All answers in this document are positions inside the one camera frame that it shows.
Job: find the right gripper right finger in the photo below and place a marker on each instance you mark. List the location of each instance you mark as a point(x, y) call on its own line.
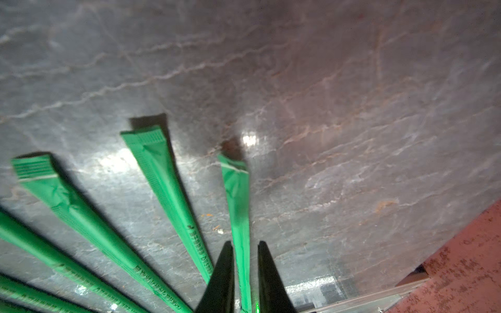
point(273, 296)

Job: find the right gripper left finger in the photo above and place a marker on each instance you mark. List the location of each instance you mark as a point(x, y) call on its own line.
point(219, 294)

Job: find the green straw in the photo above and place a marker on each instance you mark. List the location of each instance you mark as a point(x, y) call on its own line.
point(13, 289)
point(40, 176)
point(6, 307)
point(236, 184)
point(20, 235)
point(153, 153)

